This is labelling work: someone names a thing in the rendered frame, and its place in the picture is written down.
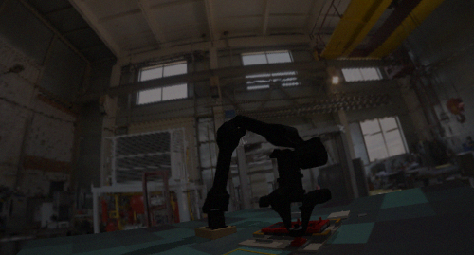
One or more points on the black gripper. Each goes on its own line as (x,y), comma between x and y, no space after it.
(309,200)

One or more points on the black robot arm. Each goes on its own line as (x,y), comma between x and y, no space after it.
(307,154)

